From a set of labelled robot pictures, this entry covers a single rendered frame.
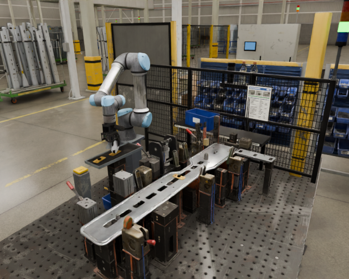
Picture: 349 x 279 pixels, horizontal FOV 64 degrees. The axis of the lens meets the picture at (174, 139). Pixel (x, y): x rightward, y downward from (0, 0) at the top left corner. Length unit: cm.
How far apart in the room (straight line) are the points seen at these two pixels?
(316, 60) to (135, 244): 182
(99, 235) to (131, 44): 354
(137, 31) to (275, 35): 491
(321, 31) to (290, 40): 611
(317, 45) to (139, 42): 277
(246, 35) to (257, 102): 631
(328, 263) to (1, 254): 250
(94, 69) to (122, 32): 495
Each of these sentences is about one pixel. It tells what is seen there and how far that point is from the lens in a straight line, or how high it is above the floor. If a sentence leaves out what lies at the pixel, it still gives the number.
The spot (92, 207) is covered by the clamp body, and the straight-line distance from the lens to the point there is 154.
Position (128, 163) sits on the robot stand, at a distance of 223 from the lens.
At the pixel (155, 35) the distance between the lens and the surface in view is 430.
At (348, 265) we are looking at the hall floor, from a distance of 302.
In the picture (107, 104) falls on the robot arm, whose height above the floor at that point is 149.
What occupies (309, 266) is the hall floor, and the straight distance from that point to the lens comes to 288.
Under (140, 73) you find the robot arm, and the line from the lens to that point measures 201.
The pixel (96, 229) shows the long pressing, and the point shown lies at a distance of 147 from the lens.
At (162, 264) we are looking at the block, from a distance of 167.
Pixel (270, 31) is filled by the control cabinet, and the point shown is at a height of 181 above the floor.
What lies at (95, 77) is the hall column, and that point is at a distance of 955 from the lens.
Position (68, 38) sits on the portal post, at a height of 167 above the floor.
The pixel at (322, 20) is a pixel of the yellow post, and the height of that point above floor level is 195.
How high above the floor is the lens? 190
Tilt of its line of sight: 22 degrees down
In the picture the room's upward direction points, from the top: straight up
